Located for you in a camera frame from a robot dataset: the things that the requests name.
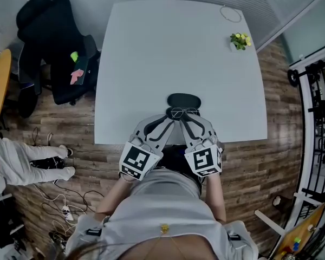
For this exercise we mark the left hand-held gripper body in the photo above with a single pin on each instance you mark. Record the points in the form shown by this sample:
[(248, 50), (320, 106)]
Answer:
[(136, 160)]

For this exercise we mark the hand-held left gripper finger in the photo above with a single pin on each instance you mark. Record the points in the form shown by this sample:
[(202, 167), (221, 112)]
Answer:
[(165, 131), (140, 126)]

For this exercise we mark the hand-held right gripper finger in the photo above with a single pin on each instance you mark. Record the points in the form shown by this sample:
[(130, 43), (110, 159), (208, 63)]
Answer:
[(188, 134), (207, 127)]

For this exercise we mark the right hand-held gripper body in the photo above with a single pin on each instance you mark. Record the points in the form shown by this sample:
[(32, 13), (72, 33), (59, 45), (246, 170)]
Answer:
[(204, 160)]

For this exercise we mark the thin metal round glasses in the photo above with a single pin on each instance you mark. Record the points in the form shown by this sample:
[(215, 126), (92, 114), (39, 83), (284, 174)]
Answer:
[(178, 112)]

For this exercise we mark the black glasses case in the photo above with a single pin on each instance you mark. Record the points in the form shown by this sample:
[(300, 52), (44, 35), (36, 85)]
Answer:
[(184, 99)]

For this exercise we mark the person's left forearm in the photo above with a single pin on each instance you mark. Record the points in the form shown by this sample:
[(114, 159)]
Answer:
[(112, 196)]

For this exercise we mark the person's right forearm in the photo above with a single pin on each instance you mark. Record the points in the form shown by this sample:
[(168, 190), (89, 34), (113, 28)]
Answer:
[(216, 196)]

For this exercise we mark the person's dark trousers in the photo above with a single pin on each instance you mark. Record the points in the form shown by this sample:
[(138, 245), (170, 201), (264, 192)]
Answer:
[(178, 161)]

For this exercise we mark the person's grey shirt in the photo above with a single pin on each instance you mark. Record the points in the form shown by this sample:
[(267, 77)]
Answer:
[(162, 204)]

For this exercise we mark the pink flat object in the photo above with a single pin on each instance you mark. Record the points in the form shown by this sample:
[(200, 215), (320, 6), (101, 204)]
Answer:
[(76, 77)]

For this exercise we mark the dark flat notebook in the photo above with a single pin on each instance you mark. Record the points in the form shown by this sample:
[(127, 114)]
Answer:
[(84, 66)]

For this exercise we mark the small white round object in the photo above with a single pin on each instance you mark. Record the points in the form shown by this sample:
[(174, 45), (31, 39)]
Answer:
[(276, 201)]

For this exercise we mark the white power strip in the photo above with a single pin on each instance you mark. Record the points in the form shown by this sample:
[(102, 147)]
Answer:
[(67, 213)]

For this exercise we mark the white table leg bar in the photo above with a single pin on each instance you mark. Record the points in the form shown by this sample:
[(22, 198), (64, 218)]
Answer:
[(269, 222)]

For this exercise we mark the small potted green plant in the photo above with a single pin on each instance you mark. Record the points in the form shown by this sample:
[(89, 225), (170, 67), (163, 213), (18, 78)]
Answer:
[(240, 41)]

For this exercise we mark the bright green object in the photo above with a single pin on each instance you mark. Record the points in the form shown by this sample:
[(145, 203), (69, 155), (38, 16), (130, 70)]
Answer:
[(74, 56)]

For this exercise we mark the black metal rack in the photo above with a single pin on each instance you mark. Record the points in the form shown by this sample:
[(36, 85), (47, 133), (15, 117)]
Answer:
[(318, 112)]

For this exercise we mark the wooden board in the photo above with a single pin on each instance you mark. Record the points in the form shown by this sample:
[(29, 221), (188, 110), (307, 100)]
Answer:
[(306, 231)]

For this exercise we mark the coloured toy blocks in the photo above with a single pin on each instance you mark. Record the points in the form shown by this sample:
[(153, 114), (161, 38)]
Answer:
[(296, 244)]

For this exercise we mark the black office chair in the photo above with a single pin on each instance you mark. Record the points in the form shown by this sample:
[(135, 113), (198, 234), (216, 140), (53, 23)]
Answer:
[(51, 36)]

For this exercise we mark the black bag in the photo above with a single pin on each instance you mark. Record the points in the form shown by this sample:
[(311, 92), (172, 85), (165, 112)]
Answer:
[(5, 231)]

